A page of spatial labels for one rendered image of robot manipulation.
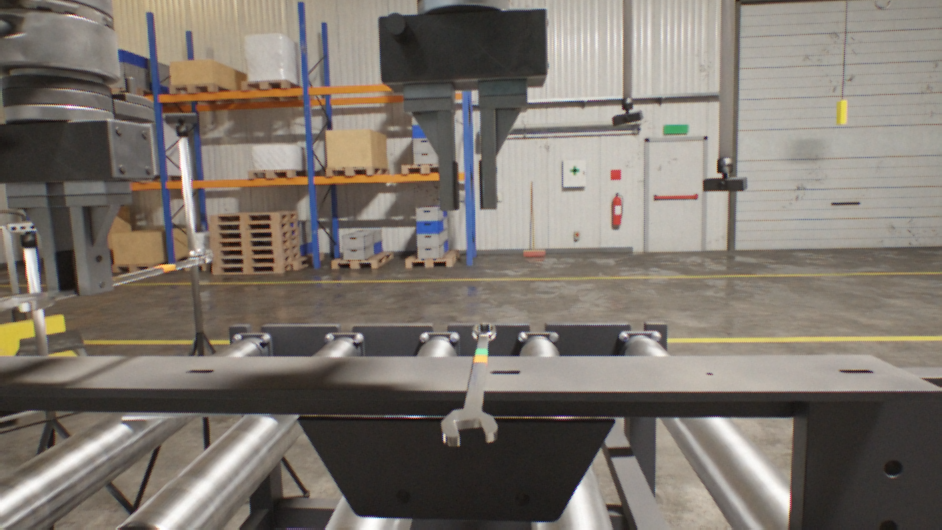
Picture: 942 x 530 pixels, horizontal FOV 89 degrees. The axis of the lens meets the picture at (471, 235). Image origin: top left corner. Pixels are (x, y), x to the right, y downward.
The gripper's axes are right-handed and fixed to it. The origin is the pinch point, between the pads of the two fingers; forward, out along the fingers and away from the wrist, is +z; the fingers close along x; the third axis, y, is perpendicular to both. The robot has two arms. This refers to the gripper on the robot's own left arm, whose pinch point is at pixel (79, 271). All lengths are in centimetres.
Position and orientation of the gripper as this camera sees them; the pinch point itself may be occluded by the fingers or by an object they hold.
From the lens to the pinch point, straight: 56.6
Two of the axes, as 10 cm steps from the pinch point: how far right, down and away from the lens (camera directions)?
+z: 0.3, 9.9, 1.0
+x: 10.0, -0.2, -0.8
